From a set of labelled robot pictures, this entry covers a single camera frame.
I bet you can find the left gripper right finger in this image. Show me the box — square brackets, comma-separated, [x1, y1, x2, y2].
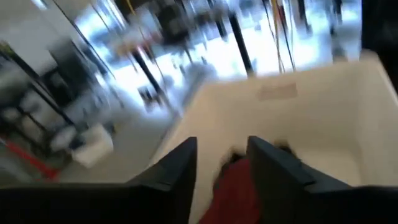
[247, 135, 398, 224]

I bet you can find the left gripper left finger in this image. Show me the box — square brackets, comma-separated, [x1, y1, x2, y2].
[0, 136, 198, 224]

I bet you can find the maroon garment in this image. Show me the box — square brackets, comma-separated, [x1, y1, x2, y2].
[198, 157, 262, 224]

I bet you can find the white plastic bin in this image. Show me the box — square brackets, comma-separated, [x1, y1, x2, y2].
[148, 51, 398, 224]

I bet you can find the white box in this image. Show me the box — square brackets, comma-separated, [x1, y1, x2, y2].
[70, 123, 114, 169]

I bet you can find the black metal shelf rack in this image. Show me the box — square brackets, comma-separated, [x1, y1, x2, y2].
[0, 40, 78, 150]

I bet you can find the black computer tower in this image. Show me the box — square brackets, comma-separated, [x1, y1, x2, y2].
[360, 0, 398, 94]

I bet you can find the black metal post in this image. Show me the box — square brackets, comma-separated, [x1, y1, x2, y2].
[228, 11, 256, 78]
[132, 49, 175, 116]

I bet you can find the thin black cable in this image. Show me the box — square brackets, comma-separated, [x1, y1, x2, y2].
[280, 0, 296, 72]

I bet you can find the yellow cable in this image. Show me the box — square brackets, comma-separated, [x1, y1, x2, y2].
[270, 0, 285, 74]

